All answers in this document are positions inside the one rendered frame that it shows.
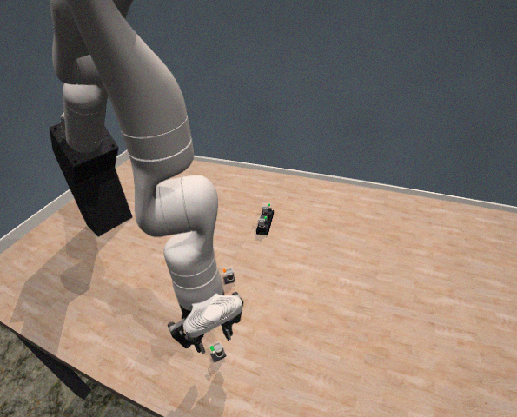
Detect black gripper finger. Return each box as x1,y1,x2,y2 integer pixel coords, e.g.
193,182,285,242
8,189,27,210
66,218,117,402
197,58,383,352
168,318,206,354
222,292,244,341

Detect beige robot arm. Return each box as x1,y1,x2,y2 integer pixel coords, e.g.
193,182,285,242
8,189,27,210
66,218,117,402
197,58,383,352
50,0,242,338

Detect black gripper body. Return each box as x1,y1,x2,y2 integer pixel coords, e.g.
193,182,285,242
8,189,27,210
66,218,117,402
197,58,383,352
179,304,191,320

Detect black rack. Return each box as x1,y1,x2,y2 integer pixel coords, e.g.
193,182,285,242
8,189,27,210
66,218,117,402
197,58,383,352
256,210,274,235

